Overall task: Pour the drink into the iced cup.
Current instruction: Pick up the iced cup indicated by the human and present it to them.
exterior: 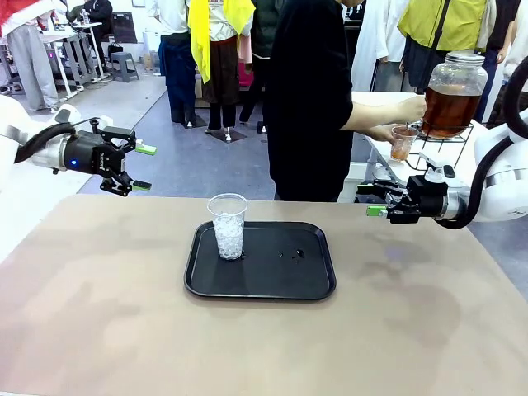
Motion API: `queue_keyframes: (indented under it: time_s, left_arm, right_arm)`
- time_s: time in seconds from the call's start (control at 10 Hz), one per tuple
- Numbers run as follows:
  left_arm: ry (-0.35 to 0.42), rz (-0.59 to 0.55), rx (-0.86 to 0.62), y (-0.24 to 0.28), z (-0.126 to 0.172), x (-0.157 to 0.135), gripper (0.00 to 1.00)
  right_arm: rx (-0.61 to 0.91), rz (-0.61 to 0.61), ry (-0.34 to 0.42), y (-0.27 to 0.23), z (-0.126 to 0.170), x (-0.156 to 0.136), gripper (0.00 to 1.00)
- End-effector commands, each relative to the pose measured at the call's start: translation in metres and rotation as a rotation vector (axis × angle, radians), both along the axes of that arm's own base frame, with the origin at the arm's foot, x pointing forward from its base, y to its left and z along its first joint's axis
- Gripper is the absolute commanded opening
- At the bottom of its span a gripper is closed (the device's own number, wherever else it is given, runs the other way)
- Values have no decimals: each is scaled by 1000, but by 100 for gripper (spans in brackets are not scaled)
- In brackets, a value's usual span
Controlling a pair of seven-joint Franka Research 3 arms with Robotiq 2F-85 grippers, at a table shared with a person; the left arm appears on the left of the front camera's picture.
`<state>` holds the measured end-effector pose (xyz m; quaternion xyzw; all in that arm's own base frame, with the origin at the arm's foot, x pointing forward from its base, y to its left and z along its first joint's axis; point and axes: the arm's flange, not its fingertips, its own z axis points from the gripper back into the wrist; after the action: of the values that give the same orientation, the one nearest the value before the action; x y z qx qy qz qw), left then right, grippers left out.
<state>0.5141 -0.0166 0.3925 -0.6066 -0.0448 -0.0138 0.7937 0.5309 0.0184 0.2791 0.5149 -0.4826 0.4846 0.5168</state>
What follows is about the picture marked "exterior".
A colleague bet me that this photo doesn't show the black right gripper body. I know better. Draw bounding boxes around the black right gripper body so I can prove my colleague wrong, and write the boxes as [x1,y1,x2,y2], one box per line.
[406,175,449,218]

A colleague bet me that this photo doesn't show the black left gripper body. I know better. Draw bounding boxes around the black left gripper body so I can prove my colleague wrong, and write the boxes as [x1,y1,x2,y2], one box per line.
[64,130,127,178]

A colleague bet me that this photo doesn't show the clear plastic cup with ice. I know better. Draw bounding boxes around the clear plastic cup with ice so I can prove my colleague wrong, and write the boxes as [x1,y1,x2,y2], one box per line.
[206,192,249,262]

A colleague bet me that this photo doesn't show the person's right forearm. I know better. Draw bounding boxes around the person's right forearm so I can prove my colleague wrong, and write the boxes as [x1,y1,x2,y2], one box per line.
[338,98,403,132]

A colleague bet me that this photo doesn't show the person's left forearm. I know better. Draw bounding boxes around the person's left forearm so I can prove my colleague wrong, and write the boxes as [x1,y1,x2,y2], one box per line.
[357,125,387,144]

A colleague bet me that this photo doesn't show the person's left hand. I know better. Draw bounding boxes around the person's left hand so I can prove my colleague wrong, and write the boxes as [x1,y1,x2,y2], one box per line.
[381,125,408,146]

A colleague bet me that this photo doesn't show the person's right hand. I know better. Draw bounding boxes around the person's right hand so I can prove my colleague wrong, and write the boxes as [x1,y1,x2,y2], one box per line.
[395,95,428,125]

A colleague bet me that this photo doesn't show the white plastic bin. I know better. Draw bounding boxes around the white plastic bin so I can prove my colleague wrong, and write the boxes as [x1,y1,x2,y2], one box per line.
[337,161,375,203]

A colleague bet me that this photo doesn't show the mannequin with navy apron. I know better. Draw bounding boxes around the mannequin with navy apron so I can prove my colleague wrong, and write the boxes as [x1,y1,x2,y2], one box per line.
[147,0,199,127]

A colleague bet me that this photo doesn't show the white side table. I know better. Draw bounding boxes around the white side table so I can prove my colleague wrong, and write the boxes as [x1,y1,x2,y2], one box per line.
[350,91,494,195]

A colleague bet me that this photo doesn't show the grey plastic stool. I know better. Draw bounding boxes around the grey plastic stool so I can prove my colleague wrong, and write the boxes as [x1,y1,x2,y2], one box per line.
[107,51,140,83]

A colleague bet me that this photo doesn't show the glass tea dispenser jar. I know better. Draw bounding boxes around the glass tea dispenser jar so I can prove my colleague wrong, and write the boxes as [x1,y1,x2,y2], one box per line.
[406,51,489,139]

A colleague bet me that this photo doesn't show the person in grey trousers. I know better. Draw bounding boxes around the person in grey trousers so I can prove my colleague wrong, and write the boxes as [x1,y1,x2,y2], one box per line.
[0,0,61,113]

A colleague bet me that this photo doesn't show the mannequin with yellow scarf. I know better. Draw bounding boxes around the mannequin with yellow scarf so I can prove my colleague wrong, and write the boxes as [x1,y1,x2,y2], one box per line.
[187,0,257,144]

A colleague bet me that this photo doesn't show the person in black shirt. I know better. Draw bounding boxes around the person in black shirt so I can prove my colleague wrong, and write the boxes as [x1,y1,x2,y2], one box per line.
[262,0,355,203]

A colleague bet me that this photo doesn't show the black plastic serving tray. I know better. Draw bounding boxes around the black plastic serving tray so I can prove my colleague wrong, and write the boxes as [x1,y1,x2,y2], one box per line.
[183,220,337,301]

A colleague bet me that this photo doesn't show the black board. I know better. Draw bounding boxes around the black board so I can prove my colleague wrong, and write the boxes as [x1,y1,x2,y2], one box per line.
[111,12,138,45]

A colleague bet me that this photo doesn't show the white workshop desk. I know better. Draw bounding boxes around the white workshop desk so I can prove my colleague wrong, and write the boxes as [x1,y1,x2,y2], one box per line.
[39,21,109,100]

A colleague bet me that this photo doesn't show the pink hanging garment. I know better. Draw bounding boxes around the pink hanging garment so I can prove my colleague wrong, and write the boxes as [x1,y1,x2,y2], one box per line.
[237,35,253,87]

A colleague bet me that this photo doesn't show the seated person in black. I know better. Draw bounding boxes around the seated person in black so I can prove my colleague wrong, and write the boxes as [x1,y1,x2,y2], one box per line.
[68,0,115,46]

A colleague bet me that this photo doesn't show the white hanging garment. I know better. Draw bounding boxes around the white hanging garment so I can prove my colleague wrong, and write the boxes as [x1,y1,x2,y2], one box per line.
[350,0,408,92]

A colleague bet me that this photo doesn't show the mannequin with black jacket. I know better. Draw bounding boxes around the mannequin with black jacket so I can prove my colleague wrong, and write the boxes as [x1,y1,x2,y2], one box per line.
[238,0,281,127]

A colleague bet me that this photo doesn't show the mannequin with yellow-green jacket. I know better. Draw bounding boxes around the mannequin with yellow-green jacket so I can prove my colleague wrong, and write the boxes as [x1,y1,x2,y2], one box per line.
[397,0,490,94]

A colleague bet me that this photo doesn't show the mannequin with black vest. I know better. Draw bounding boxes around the mannequin with black vest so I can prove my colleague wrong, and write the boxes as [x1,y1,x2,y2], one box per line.
[480,0,521,125]

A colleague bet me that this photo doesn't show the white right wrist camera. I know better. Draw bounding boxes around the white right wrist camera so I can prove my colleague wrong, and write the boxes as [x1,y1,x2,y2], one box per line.
[418,151,457,185]

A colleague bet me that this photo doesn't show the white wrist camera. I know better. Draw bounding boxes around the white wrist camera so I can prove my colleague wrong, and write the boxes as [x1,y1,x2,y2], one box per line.
[418,151,457,185]
[55,103,113,130]

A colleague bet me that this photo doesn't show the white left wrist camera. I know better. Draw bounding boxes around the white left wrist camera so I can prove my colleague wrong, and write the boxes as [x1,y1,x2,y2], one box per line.
[55,103,113,130]

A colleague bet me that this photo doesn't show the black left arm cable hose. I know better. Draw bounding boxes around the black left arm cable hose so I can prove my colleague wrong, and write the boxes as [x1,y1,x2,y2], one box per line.
[14,122,79,165]

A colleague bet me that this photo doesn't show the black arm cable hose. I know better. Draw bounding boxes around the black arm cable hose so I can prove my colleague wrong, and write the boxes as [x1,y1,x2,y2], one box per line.
[14,122,79,165]
[432,55,528,230]

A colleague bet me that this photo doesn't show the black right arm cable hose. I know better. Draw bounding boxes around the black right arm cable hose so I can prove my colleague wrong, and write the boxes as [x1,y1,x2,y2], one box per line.
[432,55,528,230]

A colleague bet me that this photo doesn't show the black wire dispenser stand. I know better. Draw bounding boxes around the black wire dispenser stand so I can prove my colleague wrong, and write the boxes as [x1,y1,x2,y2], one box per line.
[402,123,474,172]

